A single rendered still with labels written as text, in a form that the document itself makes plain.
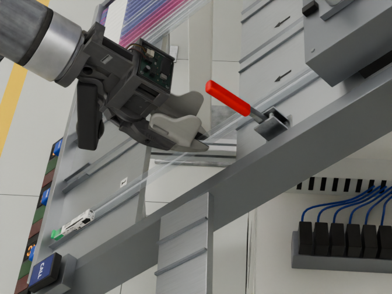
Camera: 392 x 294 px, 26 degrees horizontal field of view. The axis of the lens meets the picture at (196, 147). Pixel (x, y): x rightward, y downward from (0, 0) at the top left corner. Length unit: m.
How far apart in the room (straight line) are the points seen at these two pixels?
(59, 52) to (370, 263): 0.63
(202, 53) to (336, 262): 0.98
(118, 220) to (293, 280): 0.33
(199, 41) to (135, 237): 1.15
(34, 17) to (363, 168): 0.70
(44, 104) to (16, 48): 1.61
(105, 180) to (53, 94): 1.37
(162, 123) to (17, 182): 1.36
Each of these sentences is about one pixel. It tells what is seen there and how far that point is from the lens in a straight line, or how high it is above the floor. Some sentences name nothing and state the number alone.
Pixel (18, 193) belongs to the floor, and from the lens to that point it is 2.34.
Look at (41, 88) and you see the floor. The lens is 2.64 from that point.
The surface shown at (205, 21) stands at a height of 0.43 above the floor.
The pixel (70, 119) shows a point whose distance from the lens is 1.44.
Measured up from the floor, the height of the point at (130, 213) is 0.85.
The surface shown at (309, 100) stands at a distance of 0.99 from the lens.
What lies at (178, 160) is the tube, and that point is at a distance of 1.11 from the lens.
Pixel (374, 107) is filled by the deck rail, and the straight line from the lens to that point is 0.92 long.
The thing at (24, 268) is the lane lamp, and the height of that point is 0.65.
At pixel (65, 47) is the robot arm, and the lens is 0.98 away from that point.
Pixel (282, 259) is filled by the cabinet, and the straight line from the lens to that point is 1.38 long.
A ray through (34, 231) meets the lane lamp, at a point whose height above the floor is 0.65.
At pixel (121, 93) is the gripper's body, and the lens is 1.00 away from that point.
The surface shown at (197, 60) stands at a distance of 2.22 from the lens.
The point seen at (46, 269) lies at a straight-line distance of 1.15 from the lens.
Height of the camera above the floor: 1.72
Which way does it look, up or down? 45 degrees down
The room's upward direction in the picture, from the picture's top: straight up
